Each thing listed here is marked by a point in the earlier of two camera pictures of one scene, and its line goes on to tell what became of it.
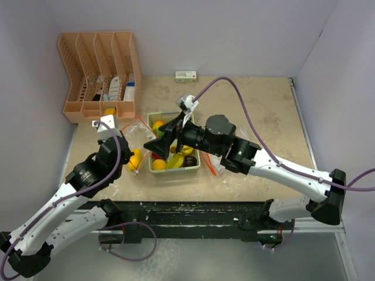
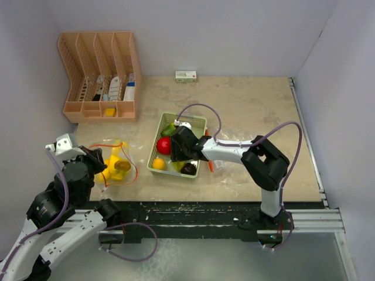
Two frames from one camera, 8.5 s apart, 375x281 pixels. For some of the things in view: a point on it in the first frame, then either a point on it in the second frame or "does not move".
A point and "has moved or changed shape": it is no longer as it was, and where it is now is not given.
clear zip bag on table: [214, 163] does not move
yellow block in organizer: [110, 111] does not move
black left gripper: [129, 153] -> [94, 156]
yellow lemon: [135, 159] has moved or changed shape
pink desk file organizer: [102, 69] does not move
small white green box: [186, 76] does not move
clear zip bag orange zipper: [136, 134] has moved or changed shape
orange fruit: [159, 164] does not move
